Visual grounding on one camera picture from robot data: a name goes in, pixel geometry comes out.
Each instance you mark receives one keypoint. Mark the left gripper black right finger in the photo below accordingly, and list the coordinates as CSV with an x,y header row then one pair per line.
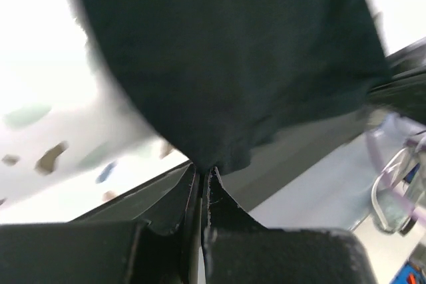
x,y
238,249

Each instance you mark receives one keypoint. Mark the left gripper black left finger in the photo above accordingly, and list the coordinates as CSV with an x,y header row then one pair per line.
x,y
159,245

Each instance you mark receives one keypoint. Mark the black t shirt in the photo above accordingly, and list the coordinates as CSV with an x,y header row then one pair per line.
x,y
216,78

